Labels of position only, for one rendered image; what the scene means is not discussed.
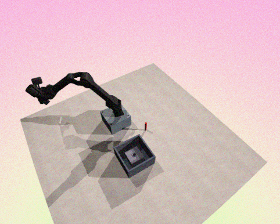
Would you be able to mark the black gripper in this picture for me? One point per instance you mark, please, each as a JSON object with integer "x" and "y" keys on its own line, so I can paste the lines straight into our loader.
{"x": 37, "y": 81}

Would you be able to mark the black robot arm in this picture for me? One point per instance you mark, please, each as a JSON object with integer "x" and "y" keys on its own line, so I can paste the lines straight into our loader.
{"x": 86, "y": 80}

